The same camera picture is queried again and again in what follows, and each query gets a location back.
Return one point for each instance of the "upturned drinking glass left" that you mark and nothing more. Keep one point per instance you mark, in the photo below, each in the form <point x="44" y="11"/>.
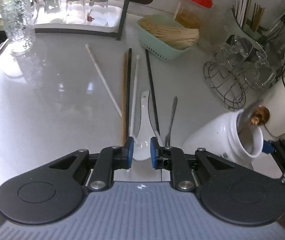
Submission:
<point x="52" y="7"/>

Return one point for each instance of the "upturned drinking glass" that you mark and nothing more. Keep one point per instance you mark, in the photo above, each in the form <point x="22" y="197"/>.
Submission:
<point x="97" y="13"/>
<point x="75" y="12"/>
<point x="52" y="7"/>

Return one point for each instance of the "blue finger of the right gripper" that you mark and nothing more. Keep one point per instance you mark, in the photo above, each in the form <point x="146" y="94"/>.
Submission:
<point x="268" y="147"/>

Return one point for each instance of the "green basket of sticks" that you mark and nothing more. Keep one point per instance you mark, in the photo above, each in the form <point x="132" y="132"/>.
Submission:
<point x="164" y="37"/>

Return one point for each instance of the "black chopstick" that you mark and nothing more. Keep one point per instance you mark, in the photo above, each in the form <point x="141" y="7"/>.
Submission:
<point x="128" y="83"/>
<point x="150" y="77"/>

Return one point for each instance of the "white chopstick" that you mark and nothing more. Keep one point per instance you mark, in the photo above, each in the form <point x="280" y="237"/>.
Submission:
<point x="97" y="67"/>
<point x="134" y="97"/>

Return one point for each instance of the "wire glass drying rack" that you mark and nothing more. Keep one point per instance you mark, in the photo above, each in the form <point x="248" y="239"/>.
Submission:
<point x="238" y="65"/>

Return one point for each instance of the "upturned drinking glass middle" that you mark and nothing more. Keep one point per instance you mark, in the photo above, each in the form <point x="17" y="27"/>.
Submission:
<point x="75" y="12"/>

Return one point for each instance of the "large steel spoon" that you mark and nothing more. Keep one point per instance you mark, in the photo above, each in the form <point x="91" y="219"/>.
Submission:
<point x="246" y="114"/>

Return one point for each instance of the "black dish rack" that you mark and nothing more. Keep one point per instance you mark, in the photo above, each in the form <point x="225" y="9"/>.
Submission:
<point x="55" y="24"/>

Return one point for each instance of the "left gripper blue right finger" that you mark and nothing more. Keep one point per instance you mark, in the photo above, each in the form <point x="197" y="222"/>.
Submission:
<point x="173" y="160"/>

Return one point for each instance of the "green chopstick holder caddy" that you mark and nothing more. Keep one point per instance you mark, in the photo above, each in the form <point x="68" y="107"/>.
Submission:
<point x="249" y="16"/>

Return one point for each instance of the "upturned drinking glass right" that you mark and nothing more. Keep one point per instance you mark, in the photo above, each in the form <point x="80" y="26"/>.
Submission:
<point x="97" y="13"/>

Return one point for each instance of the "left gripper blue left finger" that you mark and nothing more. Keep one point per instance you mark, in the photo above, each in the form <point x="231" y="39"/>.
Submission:
<point x="105" y="163"/>

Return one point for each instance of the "red lid plastic jar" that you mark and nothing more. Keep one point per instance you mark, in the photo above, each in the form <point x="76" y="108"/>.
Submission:
<point x="193" y="13"/>

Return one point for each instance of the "white ceramic utensil jar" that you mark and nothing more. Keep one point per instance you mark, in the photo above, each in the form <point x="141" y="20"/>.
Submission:
<point x="221" y="138"/>

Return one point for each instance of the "brown wooden chopstick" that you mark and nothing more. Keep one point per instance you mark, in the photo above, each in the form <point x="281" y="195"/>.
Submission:
<point x="123" y="106"/>

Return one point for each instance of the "white ceramic soup spoon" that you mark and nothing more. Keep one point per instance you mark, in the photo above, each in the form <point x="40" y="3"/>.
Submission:
<point x="146" y="131"/>

